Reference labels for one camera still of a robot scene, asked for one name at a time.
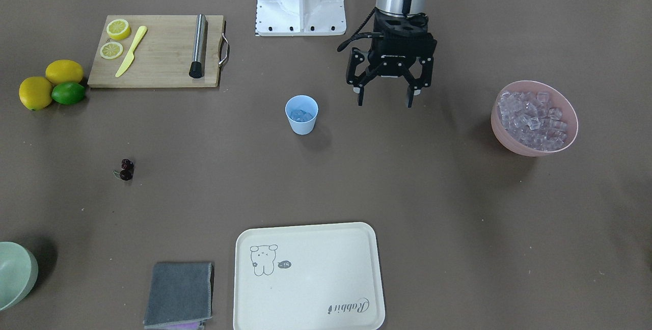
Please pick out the dark red cherries pair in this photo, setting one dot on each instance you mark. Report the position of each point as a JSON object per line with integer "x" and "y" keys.
{"x": 126, "y": 171}

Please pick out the mint green bowl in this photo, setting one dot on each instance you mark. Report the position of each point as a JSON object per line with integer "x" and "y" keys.
{"x": 19, "y": 271}

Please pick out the grey folded cloth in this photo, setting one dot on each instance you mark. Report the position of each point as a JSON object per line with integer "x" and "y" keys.
{"x": 180, "y": 295}

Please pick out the pink bowl of ice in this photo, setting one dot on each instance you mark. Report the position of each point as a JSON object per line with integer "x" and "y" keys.
{"x": 533, "y": 119}

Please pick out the wooden cutting board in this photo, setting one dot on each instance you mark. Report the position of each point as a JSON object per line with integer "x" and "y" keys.
{"x": 164, "y": 55}

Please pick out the light blue plastic cup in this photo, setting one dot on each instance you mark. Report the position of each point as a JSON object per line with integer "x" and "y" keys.
{"x": 301, "y": 112}

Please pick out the steel rod black tip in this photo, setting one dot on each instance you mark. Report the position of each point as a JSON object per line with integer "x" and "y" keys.
{"x": 197, "y": 67}

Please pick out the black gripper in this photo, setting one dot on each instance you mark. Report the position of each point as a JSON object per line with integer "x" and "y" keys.
{"x": 356, "y": 64}

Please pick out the yellow lemon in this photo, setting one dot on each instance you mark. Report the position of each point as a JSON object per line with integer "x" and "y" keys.
{"x": 35, "y": 92}
{"x": 64, "y": 70}

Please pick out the green lime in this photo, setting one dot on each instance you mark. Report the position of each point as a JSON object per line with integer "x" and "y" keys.
{"x": 68, "y": 93}

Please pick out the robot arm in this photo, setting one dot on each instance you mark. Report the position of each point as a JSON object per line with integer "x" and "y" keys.
{"x": 399, "y": 8}

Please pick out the cream rectangular tray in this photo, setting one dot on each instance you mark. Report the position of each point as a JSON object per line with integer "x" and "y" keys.
{"x": 319, "y": 276}

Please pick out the yellow plastic knife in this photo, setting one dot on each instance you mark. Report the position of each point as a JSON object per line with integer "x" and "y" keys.
{"x": 130, "y": 56}

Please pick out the lemon slice near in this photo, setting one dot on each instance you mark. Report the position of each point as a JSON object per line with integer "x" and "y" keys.
{"x": 111, "y": 50}

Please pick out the lemon slice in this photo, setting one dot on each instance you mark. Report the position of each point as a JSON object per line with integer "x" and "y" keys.
{"x": 111, "y": 50}
{"x": 118, "y": 29}

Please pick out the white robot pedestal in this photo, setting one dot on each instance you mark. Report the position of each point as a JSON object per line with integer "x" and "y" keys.
{"x": 300, "y": 18}

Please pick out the lemon slice far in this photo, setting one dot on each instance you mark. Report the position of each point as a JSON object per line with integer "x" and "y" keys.
{"x": 118, "y": 29}

